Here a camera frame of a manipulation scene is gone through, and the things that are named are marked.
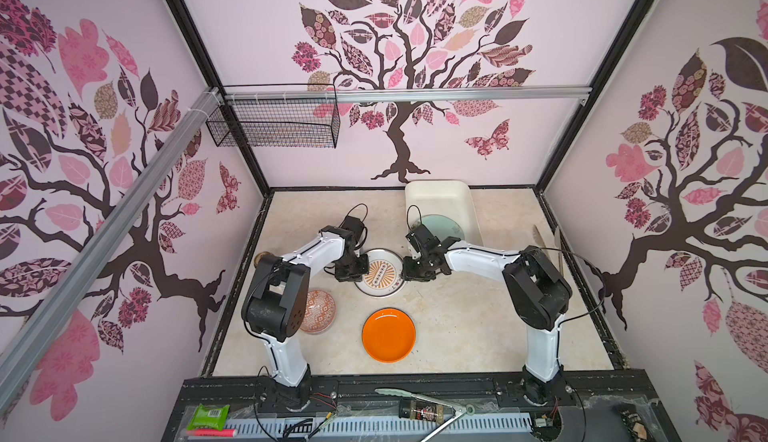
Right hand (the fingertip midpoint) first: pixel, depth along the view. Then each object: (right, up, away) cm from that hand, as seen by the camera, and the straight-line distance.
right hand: (403, 272), depth 94 cm
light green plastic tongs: (+13, -29, -24) cm, 40 cm away
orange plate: (-5, -16, -10) cm, 20 cm away
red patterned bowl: (-25, -10, -9) cm, 28 cm away
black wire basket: (-34, +51, +1) cm, 61 cm away
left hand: (-13, -2, -2) cm, 13 cm away
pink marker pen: (-46, -32, -26) cm, 62 cm away
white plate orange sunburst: (-6, -1, +1) cm, 6 cm away
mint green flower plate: (+15, +14, +13) cm, 24 cm away
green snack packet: (-47, -30, -24) cm, 61 cm away
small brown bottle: (+3, -28, -25) cm, 38 cm away
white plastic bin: (+20, +25, +21) cm, 38 cm away
